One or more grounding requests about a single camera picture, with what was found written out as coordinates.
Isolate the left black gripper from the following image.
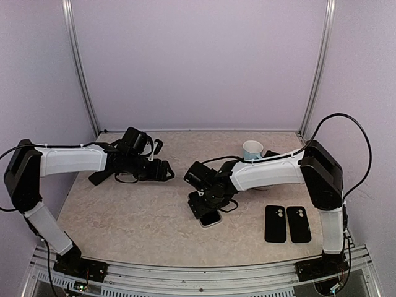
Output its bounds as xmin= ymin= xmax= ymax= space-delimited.
xmin=126 ymin=153 xmax=175 ymax=181

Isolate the black phone case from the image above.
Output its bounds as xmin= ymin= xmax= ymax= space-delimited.
xmin=264 ymin=205 xmax=286 ymax=243
xmin=286 ymin=206 xmax=312 ymax=244

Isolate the left aluminium corner post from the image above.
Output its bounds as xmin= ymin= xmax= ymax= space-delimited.
xmin=62 ymin=0 xmax=100 ymax=137

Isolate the white blue mug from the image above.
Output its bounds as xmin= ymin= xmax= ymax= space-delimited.
xmin=242 ymin=140 xmax=264 ymax=161

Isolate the black smartphone tilted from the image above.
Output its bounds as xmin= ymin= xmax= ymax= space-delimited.
xmin=88 ymin=171 xmax=113 ymax=186

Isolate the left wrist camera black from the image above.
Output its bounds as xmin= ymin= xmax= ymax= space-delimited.
xmin=117 ymin=127 xmax=163 ymax=158

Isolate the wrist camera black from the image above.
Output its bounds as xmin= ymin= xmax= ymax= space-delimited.
xmin=117 ymin=127 xmax=163 ymax=158
xmin=183 ymin=161 xmax=217 ymax=191

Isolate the right aluminium corner post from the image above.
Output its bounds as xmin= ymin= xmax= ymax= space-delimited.
xmin=298 ymin=0 xmax=337 ymax=138

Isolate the black smartphone white edge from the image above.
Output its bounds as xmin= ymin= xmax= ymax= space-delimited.
xmin=199 ymin=211 xmax=222 ymax=228

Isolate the black phone case left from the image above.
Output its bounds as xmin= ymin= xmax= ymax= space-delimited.
xmin=264 ymin=205 xmax=286 ymax=243

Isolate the white saucer plate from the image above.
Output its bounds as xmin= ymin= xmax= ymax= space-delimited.
xmin=253 ymin=185 xmax=272 ymax=191

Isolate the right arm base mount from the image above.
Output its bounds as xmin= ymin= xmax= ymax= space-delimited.
xmin=295 ymin=254 xmax=349 ymax=282

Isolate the black phone case right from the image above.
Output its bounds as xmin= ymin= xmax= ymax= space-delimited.
xmin=286 ymin=206 xmax=312 ymax=244

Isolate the aluminium corner post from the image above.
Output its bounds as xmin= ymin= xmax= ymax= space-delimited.
xmin=62 ymin=0 xmax=100 ymax=137
xmin=298 ymin=0 xmax=337 ymax=138

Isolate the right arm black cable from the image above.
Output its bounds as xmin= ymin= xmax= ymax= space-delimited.
xmin=304 ymin=113 xmax=372 ymax=199

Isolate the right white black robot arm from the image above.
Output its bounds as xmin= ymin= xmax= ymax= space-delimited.
xmin=184 ymin=140 xmax=345 ymax=275

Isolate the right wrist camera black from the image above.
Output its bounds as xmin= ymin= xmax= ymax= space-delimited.
xmin=183 ymin=161 xmax=217 ymax=191

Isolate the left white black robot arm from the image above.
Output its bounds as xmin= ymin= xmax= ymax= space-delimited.
xmin=4 ymin=139 xmax=174 ymax=275

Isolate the aluminium front rail frame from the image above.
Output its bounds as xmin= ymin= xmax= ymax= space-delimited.
xmin=21 ymin=244 xmax=381 ymax=297

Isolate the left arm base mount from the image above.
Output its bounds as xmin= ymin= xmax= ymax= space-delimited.
xmin=53 ymin=246 xmax=108 ymax=283

